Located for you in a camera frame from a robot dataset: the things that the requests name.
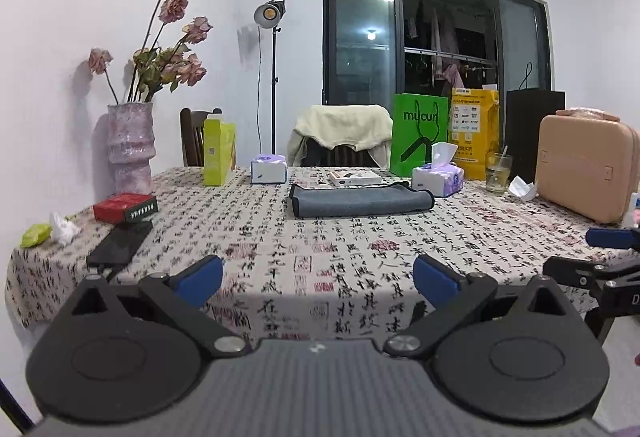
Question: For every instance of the small flat white box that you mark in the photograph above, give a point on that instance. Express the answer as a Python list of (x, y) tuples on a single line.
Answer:
[(354, 177)]

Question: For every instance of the grey towel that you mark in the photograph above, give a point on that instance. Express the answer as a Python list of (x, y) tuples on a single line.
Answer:
[(357, 199)]

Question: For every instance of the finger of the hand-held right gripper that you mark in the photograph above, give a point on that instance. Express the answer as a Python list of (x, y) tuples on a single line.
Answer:
[(607, 237), (575, 273)]

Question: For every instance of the clear drinking glass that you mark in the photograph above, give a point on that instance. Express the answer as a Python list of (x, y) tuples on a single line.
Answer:
[(497, 174)]

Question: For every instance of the blue white tissue box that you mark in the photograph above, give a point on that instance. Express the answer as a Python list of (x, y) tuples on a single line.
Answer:
[(268, 169)]

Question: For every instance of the spoon in glass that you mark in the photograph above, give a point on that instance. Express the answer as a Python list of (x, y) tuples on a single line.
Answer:
[(504, 154)]

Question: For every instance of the yellow paper bag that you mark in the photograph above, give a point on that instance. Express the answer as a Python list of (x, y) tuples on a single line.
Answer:
[(475, 132)]

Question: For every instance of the calligraphy print tablecloth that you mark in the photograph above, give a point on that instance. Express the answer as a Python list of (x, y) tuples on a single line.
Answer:
[(310, 257)]

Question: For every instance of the black framed sliding window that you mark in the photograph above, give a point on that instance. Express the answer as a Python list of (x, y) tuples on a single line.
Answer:
[(435, 37)]

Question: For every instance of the red black box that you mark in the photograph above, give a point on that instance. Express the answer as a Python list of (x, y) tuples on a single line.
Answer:
[(125, 208)]

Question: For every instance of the yellow-green carton box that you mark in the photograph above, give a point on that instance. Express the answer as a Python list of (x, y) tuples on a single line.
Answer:
[(217, 154)]

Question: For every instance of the dark wooden chair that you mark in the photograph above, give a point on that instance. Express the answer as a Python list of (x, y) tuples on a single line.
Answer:
[(192, 137)]

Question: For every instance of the crumpled white paper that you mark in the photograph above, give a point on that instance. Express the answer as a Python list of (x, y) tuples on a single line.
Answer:
[(522, 188)]

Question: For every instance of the green paper shopping bag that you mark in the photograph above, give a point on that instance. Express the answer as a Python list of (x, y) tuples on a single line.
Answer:
[(417, 132)]

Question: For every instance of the black paper bag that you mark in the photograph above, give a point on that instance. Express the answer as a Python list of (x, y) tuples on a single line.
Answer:
[(532, 132)]

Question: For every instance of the pink ceramic vase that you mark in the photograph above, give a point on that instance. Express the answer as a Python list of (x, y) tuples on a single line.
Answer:
[(129, 147)]

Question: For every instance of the dried pink roses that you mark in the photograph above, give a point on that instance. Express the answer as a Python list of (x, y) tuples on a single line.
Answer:
[(165, 57)]

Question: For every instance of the black smartphone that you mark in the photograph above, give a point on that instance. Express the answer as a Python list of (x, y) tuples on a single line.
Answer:
[(119, 244)]

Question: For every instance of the purple white tissue pack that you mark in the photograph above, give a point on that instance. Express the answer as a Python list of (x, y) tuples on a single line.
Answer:
[(440, 177)]

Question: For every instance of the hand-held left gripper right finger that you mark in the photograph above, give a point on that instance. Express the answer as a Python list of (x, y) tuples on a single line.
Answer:
[(434, 282)]

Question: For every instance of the studio light on stand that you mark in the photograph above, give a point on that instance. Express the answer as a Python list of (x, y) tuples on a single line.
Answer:
[(272, 67)]

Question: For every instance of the crumpled white tissue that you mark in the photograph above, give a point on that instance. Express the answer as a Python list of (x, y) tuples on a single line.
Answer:
[(64, 227)]

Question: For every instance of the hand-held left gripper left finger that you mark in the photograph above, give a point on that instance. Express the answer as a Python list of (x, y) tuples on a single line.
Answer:
[(201, 280)]

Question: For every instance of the green crumpled wrapper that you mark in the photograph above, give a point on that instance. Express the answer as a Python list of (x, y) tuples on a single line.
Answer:
[(35, 235)]

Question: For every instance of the pink hard carry case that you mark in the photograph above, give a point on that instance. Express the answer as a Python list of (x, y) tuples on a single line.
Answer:
[(585, 167)]

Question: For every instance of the hanging clothes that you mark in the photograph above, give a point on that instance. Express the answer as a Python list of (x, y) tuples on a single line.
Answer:
[(440, 47)]

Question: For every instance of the chair with cream garment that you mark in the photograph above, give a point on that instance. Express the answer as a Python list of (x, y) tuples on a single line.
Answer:
[(345, 156)]

